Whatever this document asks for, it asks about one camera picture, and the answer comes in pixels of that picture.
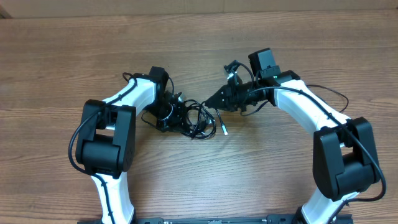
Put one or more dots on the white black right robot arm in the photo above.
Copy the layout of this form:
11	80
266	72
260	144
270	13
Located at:
345	159

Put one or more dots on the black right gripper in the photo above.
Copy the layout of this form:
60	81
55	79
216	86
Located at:
230	98

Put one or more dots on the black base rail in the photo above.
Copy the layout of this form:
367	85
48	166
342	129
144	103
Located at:
270	219

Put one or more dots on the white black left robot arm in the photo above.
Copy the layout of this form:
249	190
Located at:
103	146

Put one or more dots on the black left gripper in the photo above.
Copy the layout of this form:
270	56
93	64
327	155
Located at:
178	122

